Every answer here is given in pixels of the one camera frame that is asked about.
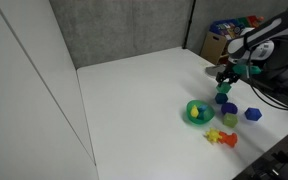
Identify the yellow rubber duck toy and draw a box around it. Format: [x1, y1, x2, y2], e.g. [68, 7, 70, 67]
[190, 105, 199, 118]

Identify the royal blue cube block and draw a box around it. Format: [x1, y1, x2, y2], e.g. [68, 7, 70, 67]
[244, 107, 262, 121]

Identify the cardboard box of toys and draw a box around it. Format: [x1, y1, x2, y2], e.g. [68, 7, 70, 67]
[200, 15, 264, 65]

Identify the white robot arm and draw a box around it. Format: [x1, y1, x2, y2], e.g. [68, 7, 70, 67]
[216, 10, 288, 85]

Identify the dark green cube block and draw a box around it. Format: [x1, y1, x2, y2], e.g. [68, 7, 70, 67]
[216, 82, 231, 94]

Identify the black cable bundle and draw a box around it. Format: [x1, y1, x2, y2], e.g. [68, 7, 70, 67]
[245, 38, 288, 116]

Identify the light green cube block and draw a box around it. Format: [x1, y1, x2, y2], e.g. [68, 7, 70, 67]
[223, 113, 238, 128]

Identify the green plastic bowl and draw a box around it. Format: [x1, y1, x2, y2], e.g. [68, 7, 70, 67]
[186, 100, 215, 125]

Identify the orange rubber bear toy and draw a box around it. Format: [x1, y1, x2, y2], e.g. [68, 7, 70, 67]
[219, 131, 238, 148]

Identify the black tripod pole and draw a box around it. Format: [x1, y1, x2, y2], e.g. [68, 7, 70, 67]
[182, 0, 197, 49]

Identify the blue toy in bowl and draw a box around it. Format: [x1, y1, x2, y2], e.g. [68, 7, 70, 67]
[197, 105, 208, 120]

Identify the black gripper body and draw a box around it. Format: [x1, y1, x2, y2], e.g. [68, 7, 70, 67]
[216, 63, 240, 85]

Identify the dark teal cube block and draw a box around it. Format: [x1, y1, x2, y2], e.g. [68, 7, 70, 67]
[215, 93, 228, 104]

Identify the yellow spiky rubber toy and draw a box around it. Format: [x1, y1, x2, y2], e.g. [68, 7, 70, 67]
[206, 128, 222, 143]

